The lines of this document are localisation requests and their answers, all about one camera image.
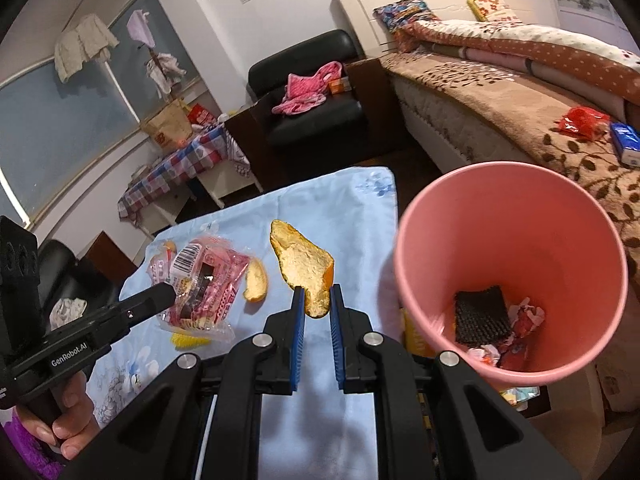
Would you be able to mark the black leather armchair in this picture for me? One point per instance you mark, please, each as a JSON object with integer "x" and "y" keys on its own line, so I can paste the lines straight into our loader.
{"x": 310, "y": 120}

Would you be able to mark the cream bed headboard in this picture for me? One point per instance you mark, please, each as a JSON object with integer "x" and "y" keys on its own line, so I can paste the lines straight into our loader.
{"x": 357, "y": 10}

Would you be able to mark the white embroidered cloth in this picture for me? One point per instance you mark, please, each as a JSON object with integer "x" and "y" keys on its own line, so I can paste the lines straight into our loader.
{"x": 239, "y": 152}

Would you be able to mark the red snack packet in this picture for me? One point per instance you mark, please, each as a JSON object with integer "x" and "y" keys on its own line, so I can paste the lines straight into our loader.
{"x": 582, "y": 122}

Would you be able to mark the pink plastic bucket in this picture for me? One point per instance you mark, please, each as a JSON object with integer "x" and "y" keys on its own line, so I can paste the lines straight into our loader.
{"x": 550, "y": 240}

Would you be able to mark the red gift bag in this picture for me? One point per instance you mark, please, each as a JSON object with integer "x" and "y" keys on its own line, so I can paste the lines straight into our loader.
{"x": 201, "y": 112}

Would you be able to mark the person's left hand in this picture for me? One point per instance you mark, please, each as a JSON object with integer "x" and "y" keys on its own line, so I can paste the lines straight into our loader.
{"x": 70, "y": 430}

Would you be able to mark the yellow floral pillow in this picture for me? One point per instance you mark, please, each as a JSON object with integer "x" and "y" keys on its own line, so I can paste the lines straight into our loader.
{"x": 492, "y": 10}

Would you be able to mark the small orange box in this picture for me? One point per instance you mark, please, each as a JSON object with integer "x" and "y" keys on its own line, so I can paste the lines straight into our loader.
{"x": 339, "y": 86}

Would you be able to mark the bed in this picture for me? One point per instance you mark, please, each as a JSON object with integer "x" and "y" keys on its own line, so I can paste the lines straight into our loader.
{"x": 435, "y": 125}

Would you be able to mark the black foam fruit net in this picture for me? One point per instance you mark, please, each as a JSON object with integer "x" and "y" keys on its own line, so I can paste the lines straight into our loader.
{"x": 482, "y": 315}

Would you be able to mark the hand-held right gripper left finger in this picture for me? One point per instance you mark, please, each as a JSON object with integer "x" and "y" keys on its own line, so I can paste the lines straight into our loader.
{"x": 298, "y": 340}

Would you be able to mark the checkered tablecloth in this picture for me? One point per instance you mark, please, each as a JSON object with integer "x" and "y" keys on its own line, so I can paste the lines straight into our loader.
{"x": 175, "y": 165}

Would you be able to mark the orange dotted quilt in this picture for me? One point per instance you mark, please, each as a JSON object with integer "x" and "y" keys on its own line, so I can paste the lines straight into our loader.
{"x": 540, "y": 55}

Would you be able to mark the yellow foam fruit net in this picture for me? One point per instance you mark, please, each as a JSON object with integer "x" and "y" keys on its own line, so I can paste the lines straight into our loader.
{"x": 187, "y": 342}

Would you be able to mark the lavender hanging cloth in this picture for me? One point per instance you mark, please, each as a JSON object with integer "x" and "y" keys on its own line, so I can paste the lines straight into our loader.
{"x": 140, "y": 25}

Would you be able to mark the light blue floral cloth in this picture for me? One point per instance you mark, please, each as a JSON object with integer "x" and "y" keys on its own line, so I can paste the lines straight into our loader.
{"x": 340, "y": 210}

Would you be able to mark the brown paper bag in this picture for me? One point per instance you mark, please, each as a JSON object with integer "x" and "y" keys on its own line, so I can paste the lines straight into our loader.
{"x": 167, "y": 127}

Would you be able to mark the tiny orange peel piece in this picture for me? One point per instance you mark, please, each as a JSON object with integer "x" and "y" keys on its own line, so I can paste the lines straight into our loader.
{"x": 170, "y": 246}

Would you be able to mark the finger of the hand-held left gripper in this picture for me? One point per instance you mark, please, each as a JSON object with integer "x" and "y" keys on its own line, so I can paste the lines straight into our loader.
{"x": 150, "y": 300}

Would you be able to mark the large orange peel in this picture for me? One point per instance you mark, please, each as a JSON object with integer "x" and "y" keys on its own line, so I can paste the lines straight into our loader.
{"x": 300, "y": 265}

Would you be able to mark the colourful patterned pillow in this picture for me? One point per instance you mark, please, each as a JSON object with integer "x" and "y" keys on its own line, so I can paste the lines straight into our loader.
{"x": 405, "y": 17}

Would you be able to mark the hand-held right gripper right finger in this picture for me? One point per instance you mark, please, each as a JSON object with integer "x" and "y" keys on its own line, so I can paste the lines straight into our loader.
{"x": 337, "y": 340}

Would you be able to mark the blue tissue pack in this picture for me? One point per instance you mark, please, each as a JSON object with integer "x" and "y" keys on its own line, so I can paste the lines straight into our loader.
{"x": 627, "y": 142}

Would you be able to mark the white clothes on rack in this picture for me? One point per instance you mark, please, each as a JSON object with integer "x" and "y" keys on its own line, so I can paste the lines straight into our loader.
{"x": 165, "y": 70}

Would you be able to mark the pink dotted clothes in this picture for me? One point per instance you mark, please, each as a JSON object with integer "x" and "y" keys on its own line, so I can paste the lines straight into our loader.
{"x": 305, "y": 90}

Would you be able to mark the white crumpled cloth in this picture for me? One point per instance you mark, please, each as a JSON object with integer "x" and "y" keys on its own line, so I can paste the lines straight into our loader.
{"x": 65, "y": 310}

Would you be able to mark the yellow box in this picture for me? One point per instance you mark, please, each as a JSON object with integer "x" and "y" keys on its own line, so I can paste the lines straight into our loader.
{"x": 412, "y": 332}

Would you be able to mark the white side table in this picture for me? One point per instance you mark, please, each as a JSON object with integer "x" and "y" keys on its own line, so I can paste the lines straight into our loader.
{"x": 220, "y": 180}

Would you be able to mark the bay window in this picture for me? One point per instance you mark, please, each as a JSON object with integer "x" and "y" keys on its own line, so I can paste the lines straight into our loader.
{"x": 50, "y": 125}

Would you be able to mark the lilac sliding-door wardrobe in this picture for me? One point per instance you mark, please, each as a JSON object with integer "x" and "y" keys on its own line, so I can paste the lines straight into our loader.
{"x": 582, "y": 2}

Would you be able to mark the beige hanging jacket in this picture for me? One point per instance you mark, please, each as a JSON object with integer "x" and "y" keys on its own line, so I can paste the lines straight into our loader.
{"x": 82, "y": 45}

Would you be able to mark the red white wrapper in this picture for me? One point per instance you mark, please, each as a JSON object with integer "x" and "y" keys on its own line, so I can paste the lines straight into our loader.
{"x": 522, "y": 325}

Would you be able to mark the small orange peel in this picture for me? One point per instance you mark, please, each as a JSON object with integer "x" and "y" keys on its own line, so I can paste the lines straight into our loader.
{"x": 257, "y": 280}

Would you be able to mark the pink printed snack wrapper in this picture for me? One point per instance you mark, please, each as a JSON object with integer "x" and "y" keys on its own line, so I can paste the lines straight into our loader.
{"x": 205, "y": 280}

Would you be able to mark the brown leaf-pattern blanket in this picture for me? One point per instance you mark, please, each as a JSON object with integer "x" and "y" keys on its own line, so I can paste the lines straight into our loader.
{"x": 500, "y": 110}

